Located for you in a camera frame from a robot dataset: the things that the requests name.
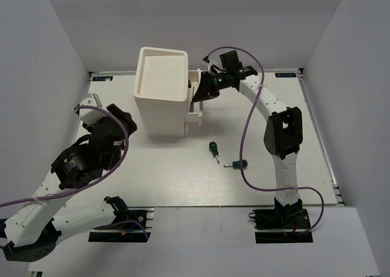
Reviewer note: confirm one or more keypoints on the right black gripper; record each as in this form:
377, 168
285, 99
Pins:
205, 89

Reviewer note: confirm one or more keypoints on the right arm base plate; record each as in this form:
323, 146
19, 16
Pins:
270, 230

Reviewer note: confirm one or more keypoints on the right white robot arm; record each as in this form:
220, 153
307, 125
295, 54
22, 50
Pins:
284, 132

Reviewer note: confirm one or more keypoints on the wrist white camera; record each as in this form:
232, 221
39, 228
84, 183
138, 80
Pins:
210, 63
90, 117

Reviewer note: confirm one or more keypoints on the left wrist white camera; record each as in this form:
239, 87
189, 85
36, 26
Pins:
90, 117

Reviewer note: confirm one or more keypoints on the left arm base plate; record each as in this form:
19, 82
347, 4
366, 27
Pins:
134, 227

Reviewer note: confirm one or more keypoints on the white drawer cabinet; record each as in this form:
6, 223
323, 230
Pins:
163, 90

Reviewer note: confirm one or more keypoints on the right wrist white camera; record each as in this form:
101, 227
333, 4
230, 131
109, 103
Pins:
210, 63

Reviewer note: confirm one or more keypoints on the green stubby screwdriver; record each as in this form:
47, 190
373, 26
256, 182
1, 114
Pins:
237, 164
214, 150

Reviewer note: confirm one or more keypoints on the blue red screwdriver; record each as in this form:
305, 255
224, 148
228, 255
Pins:
191, 108

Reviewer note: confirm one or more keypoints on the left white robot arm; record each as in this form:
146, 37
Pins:
36, 229

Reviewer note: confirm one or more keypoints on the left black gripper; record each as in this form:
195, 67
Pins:
116, 110

